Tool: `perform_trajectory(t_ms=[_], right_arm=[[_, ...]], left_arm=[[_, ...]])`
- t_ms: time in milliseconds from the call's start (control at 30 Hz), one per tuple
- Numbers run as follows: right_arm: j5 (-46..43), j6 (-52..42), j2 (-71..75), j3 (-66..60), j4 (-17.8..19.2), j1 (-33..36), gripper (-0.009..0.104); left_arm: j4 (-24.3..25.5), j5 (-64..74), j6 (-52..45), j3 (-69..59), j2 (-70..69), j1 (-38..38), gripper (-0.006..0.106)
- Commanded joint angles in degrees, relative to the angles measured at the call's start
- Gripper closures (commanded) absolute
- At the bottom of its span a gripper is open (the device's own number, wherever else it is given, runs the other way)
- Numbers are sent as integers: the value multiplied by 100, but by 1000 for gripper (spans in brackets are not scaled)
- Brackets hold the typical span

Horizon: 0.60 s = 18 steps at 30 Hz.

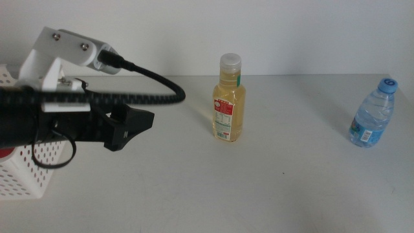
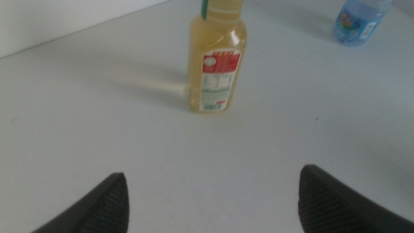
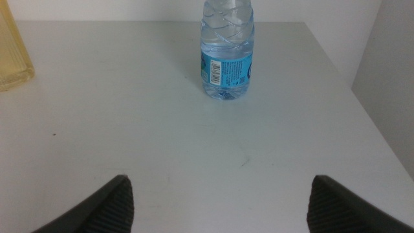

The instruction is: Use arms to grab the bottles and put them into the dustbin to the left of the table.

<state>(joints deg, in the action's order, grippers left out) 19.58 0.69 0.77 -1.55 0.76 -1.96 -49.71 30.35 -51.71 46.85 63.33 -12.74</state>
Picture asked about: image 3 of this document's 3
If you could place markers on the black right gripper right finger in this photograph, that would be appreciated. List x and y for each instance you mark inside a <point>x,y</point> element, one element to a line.
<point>336,213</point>

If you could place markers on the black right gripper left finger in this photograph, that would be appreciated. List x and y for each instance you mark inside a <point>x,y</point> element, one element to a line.
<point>106,210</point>

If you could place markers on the yellow tea bottle white cap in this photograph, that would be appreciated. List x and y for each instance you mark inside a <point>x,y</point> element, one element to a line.
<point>11,55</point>

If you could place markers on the clear water bottle blue cap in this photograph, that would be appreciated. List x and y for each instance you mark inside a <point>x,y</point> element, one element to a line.
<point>226,48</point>

